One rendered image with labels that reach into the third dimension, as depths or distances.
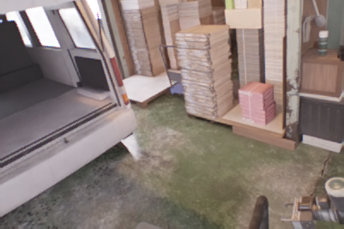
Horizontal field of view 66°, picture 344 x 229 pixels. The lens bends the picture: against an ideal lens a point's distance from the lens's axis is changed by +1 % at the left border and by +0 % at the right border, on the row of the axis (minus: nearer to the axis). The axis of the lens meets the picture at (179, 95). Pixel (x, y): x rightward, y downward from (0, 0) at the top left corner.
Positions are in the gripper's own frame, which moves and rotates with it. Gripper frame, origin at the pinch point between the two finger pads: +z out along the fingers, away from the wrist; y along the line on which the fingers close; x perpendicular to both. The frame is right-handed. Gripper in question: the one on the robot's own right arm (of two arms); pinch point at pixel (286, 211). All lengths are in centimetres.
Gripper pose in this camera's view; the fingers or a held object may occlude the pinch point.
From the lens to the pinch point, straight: 135.4
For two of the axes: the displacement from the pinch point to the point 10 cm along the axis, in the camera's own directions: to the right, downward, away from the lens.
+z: -7.7, 2.5, 5.8
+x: 4.5, 8.7, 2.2
